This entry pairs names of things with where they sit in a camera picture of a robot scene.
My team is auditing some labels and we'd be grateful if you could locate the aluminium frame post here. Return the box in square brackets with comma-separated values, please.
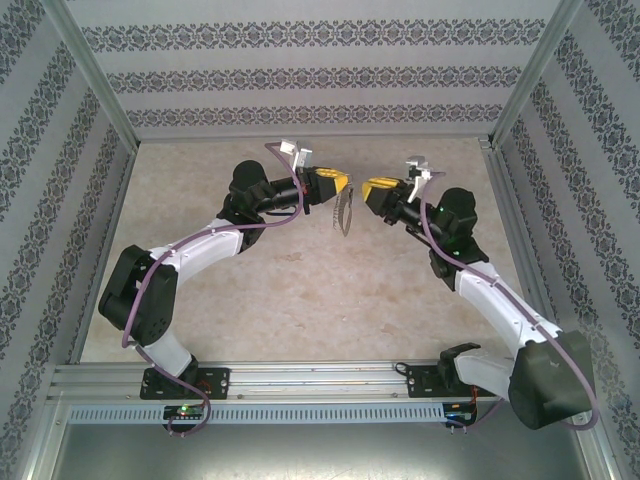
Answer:
[47, 0, 140, 149]
[491, 0, 590, 147]

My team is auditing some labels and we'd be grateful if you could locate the grey slotted cable duct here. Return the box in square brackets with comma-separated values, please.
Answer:
[67, 403, 446, 425]

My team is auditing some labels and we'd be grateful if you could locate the aluminium frame bar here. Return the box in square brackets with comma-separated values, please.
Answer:
[569, 414, 629, 480]
[12, 392, 69, 480]

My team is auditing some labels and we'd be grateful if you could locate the aluminium side rail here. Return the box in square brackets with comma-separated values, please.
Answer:
[479, 139, 589, 371]

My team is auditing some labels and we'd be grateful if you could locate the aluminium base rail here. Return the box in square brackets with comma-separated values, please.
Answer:
[49, 362, 514, 401]

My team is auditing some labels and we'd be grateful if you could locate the small circuit board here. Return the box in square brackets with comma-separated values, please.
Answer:
[163, 404, 207, 421]
[444, 402, 479, 426]

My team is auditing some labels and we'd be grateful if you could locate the white right camera bracket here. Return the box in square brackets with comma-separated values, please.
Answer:
[407, 174, 434, 204]

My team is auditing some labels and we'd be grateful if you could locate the grey metal panel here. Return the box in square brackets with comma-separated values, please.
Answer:
[49, 423, 599, 480]

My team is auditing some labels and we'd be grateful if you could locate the aluminium wall base strip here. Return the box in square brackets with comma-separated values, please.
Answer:
[134, 133, 496, 145]

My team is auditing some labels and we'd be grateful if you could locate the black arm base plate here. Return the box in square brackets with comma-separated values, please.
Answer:
[407, 367, 499, 400]
[139, 367, 231, 401]

